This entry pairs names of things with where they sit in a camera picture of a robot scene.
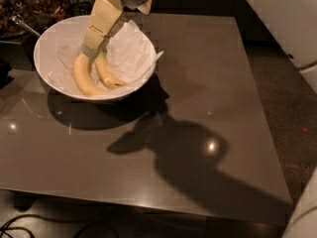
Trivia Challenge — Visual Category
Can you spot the white ceramic bowl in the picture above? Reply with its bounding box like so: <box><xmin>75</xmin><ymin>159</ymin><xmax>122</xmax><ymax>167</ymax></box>
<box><xmin>34</xmin><ymin>16</ymin><xmax>160</xmax><ymax>102</ymax></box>

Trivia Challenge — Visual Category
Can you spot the yellow banana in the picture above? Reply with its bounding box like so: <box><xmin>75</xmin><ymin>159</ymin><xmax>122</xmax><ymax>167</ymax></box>
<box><xmin>73</xmin><ymin>54</ymin><xmax>106</xmax><ymax>97</ymax></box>
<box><xmin>94</xmin><ymin>52</ymin><xmax>126</xmax><ymax>89</ymax></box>

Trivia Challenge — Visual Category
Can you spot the metal spoon handle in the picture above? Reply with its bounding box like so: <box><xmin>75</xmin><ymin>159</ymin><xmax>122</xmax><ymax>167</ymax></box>
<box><xmin>12</xmin><ymin>15</ymin><xmax>41</xmax><ymax>38</ymax></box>

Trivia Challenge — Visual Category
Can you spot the glass bowl of snacks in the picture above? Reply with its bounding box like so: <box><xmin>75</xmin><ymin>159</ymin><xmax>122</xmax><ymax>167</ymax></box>
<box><xmin>0</xmin><ymin>0</ymin><xmax>70</xmax><ymax>40</ymax></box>

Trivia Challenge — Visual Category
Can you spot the dark wire basket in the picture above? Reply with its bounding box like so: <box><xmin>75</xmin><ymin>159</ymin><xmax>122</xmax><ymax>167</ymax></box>
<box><xmin>70</xmin><ymin>2</ymin><xmax>92</xmax><ymax>16</ymax></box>

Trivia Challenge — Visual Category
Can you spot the black cable on floor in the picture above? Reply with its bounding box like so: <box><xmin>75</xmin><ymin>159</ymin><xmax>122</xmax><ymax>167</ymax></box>
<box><xmin>0</xmin><ymin>213</ymin><xmax>110</xmax><ymax>238</ymax></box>

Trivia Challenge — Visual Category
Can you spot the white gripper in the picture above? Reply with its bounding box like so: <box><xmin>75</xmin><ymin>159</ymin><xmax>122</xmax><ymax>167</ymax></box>
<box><xmin>82</xmin><ymin>0</ymin><xmax>153</xmax><ymax>59</ymax></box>

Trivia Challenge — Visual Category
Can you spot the white paper liner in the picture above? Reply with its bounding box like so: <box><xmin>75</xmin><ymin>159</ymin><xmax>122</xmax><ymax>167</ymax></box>
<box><xmin>44</xmin><ymin>21</ymin><xmax>161</xmax><ymax>100</ymax></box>

